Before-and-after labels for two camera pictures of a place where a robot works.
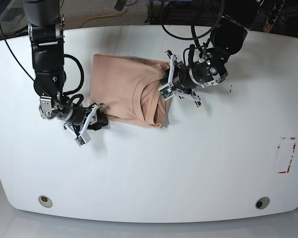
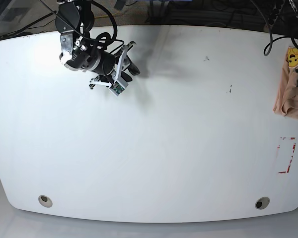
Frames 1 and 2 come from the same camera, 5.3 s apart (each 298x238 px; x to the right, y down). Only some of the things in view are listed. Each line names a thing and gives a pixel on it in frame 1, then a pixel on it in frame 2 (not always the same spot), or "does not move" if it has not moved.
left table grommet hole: [45, 201] does not move
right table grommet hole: [261, 203] does not move
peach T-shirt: [127, 89] to [291, 100]
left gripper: [49, 108] to [76, 55]
